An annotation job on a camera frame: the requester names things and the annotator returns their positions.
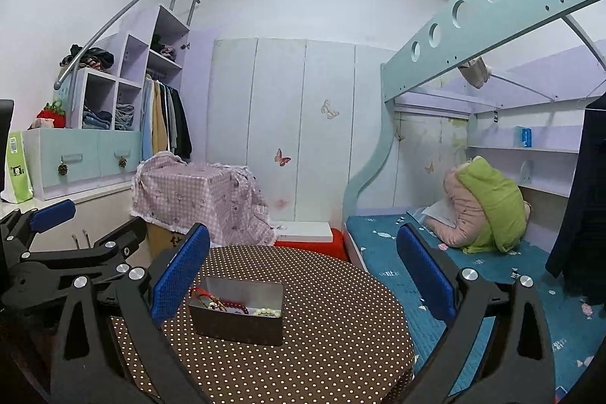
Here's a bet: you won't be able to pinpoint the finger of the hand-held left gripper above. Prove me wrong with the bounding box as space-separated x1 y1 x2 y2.
0 198 77 254
13 217 148 289

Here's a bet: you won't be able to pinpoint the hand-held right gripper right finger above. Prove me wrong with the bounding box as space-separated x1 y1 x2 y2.
396 221 558 404

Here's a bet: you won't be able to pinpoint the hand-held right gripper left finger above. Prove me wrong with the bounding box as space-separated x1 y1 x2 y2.
50 221 211 404

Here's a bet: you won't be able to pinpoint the red braided bracelet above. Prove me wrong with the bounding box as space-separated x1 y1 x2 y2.
190 286 215 309

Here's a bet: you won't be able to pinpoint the dark red bead bracelet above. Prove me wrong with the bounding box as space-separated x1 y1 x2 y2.
208 297 250 316

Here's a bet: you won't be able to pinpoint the brown metal box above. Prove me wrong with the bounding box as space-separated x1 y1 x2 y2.
186 275 285 347

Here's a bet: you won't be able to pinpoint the white low cabinet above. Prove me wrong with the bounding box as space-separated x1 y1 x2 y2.
28 181 148 254

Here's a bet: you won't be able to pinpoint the cardboard box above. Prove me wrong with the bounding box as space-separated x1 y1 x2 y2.
145 218 191 264

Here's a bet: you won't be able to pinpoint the green white paper bag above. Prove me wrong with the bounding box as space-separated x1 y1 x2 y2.
0 130 35 204

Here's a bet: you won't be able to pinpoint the white pillow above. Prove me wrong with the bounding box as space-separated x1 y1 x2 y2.
415 202 456 228

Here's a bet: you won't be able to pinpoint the teal drawer unit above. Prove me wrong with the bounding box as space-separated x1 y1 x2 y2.
23 126 144 201

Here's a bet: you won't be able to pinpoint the pink padded jacket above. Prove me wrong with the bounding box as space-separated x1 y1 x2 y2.
433 168 480 247

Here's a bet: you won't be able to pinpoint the pink checked cloth cover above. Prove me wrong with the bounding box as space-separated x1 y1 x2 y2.
130 150 276 250

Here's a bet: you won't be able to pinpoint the red strawberry plush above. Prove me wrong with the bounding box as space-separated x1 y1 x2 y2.
28 100 67 129

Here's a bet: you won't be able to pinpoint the red plastic stool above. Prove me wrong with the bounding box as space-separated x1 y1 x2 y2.
275 228 350 263

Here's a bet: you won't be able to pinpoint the folded jeans pile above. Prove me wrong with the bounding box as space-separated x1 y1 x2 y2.
114 102 136 131
82 107 113 131

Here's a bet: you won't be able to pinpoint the light blue hanging garment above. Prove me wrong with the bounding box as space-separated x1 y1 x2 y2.
141 77 156 162

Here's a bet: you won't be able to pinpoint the yellow hanging garment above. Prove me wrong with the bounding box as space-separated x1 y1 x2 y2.
152 81 171 155

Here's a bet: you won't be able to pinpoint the white board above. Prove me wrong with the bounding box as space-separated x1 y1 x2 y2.
274 221 333 242

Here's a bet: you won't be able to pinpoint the grey hanging garment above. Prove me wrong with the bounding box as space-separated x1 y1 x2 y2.
167 84 181 154

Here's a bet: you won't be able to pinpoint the black hanging garment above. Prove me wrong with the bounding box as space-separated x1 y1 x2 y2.
171 87 193 162

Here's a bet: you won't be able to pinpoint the dark clothes pile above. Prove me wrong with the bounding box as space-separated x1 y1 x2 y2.
59 44 115 72

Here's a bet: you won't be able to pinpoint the dark navy hanging garment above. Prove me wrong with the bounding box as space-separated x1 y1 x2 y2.
544 94 606 306

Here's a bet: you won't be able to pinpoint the purple shelving unit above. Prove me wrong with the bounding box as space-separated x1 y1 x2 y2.
66 3 194 133

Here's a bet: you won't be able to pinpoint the folded clothes on shelf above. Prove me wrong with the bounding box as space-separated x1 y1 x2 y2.
150 33 179 58

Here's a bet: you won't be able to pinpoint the grey cloth bag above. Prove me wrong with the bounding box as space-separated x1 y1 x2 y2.
458 56 494 90

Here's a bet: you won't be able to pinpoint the grey metal handrail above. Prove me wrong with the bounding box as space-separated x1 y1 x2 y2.
54 0 200 91

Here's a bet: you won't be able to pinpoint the white wardrobe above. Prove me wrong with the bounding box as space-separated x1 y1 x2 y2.
182 30 395 231

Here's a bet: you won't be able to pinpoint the white wall shelf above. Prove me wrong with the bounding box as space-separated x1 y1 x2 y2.
466 101 584 197

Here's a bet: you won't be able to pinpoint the wire clothes hanger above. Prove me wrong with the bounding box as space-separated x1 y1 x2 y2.
576 93 606 110

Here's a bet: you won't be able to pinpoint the teal bunk bed frame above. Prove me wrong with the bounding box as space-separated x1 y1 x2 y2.
342 0 606 265

